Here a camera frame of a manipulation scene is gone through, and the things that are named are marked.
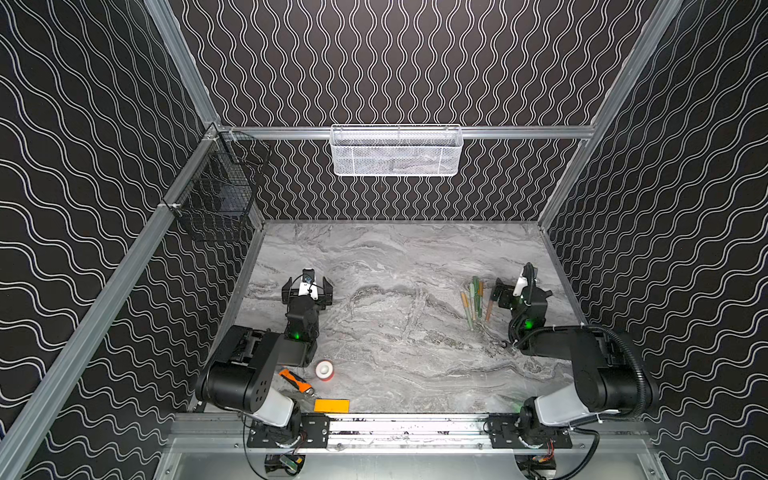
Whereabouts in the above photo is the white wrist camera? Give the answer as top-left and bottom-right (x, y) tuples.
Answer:
(513, 262), (537, 297)
(298, 269), (319, 300)

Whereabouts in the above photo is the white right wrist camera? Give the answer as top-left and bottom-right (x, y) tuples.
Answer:
(513, 262), (537, 297)

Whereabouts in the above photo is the dark green pen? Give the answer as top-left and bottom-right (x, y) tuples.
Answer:
(470, 276), (482, 324)

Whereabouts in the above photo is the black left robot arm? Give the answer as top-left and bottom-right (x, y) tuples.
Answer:
(195, 269), (333, 436)

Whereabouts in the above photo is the yellow card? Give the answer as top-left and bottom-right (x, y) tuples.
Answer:
(313, 398), (351, 414)

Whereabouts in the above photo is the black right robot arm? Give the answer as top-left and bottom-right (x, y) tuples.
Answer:
(490, 280), (659, 447)

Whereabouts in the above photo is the light green pen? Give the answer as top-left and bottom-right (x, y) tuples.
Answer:
(460, 290), (474, 331)

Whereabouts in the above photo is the black wire mesh basket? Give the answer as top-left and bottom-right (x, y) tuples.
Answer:
(164, 123), (265, 243)

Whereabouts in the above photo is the orange utility knife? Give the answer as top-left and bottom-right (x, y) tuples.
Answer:
(279, 369), (315, 396)

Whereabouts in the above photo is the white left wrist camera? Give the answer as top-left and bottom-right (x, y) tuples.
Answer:
(298, 269), (319, 300)

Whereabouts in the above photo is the white wire mesh basket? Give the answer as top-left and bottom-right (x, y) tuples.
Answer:
(329, 124), (464, 177)

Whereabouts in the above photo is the red white tape roll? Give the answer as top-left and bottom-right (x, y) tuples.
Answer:
(315, 360), (335, 382)

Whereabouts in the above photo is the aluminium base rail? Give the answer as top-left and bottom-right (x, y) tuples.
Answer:
(167, 411), (649, 454)

